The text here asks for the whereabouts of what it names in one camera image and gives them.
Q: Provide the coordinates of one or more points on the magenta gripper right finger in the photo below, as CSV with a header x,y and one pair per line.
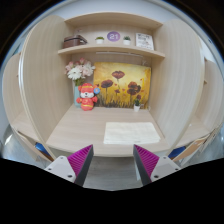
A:
x,y
152,167

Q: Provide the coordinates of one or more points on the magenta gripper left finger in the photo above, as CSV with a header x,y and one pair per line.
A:
x,y
73,168

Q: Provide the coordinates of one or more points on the white folded towel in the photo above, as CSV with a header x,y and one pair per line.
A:
x,y
125,133

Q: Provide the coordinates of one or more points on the left wooden chair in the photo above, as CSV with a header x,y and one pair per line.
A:
x,y
29,146

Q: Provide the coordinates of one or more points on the wooden chair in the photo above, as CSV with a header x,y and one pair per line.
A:
x,y
29,146
183,154

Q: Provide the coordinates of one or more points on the small potted plant on desk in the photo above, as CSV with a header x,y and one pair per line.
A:
x,y
137,105

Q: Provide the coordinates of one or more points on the right wooden chair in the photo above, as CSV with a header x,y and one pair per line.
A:
x,y
183,154

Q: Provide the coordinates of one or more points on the light blue vase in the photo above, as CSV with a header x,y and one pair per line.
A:
x,y
76,96

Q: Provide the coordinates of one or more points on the red plush doll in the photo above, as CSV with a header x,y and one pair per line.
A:
x,y
88,96

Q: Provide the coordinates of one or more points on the poppy flower painting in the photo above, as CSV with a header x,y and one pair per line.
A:
x,y
121,84

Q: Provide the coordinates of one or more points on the wooden desk cubicle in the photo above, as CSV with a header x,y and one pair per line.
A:
x,y
186,99

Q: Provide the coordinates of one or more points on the pink white flower bouquet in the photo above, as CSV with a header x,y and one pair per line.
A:
x,y
78,71

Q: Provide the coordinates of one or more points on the brown box on shelf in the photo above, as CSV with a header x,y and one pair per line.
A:
x,y
75,40

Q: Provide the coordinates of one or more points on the white framed picture card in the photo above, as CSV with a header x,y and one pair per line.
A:
x,y
144,41

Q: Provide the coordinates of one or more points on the left small potted plant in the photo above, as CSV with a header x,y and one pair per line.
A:
x,y
99,40

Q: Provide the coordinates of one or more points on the right small potted plant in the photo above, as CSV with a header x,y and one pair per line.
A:
x,y
126,40

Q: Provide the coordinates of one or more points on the purple round number sign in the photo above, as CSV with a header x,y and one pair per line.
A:
x,y
113,36

